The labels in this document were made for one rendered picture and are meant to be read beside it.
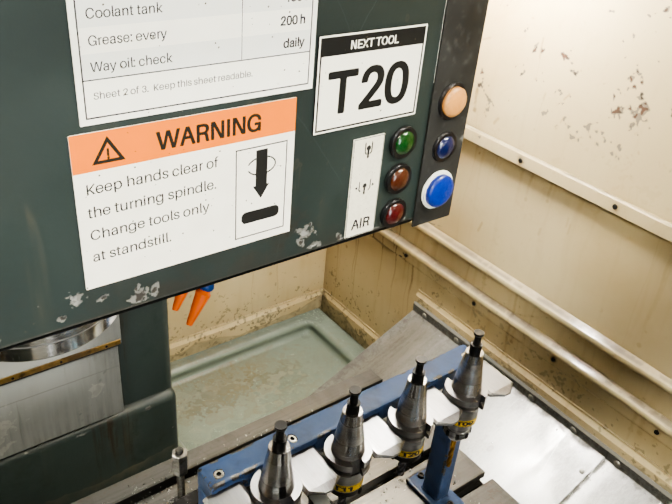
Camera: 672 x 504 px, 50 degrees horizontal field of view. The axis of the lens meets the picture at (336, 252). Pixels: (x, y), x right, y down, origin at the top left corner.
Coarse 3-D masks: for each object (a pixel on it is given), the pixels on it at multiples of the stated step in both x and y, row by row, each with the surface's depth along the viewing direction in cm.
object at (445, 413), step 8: (432, 392) 106; (440, 392) 106; (432, 400) 104; (440, 400) 105; (448, 400) 105; (432, 408) 103; (440, 408) 103; (448, 408) 103; (456, 408) 103; (440, 416) 102; (448, 416) 102; (456, 416) 102; (440, 424) 101; (448, 424) 101
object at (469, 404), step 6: (450, 384) 106; (444, 390) 106; (450, 390) 105; (486, 390) 106; (450, 396) 105; (456, 396) 104; (480, 396) 105; (486, 396) 105; (456, 402) 104; (462, 402) 104; (468, 402) 103; (474, 402) 104; (480, 402) 106; (462, 408) 105; (468, 408) 105; (474, 408) 106; (480, 408) 106; (462, 414) 105; (468, 414) 105; (474, 414) 105
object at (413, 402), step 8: (408, 376) 97; (408, 384) 96; (416, 384) 96; (424, 384) 96; (408, 392) 96; (416, 392) 96; (424, 392) 96; (400, 400) 98; (408, 400) 97; (416, 400) 96; (424, 400) 97; (400, 408) 98; (408, 408) 97; (416, 408) 97; (424, 408) 98; (400, 416) 98; (408, 416) 98; (416, 416) 98; (424, 416) 98; (408, 424) 98; (416, 424) 98
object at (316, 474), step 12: (300, 456) 94; (312, 456) 94; (300, 468) 92; (312, 468) 92; (324, 468) 92; (312, 480) 90; (324, 480) 90; (336, 480) 91; (312, 492) 89; (324, 492) 89
